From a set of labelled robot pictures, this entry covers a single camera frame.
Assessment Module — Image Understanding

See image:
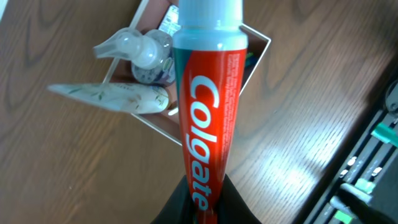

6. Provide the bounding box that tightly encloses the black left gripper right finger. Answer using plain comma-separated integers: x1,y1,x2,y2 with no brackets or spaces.
216,175,261,224

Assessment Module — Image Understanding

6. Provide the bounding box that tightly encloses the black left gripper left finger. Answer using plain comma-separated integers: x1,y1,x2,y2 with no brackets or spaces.
151,176,195,224

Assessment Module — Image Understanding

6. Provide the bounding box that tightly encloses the white Pantene conditioner tube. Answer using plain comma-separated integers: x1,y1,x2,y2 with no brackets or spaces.
48,83,170,114

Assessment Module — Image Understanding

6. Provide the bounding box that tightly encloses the clear blue pump bottle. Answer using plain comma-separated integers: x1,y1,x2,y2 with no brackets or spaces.
93,27,175,86

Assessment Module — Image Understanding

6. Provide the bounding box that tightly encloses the red green toothpaste tube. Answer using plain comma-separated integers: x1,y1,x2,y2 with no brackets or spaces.
173,0,248,223

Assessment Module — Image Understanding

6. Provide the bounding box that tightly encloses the green white small packet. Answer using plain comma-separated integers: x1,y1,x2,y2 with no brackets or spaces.
158,4,181,36

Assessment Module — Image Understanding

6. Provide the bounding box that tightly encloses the green white toothbrush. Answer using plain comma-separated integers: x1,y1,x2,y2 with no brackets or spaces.
245,52,257,67

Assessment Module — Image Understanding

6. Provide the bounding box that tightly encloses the white box pink interior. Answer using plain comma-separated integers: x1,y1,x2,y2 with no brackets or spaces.
103,0,271,146

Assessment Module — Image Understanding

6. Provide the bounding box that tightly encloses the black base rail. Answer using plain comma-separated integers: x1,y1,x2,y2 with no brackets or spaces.
303,81,397,223

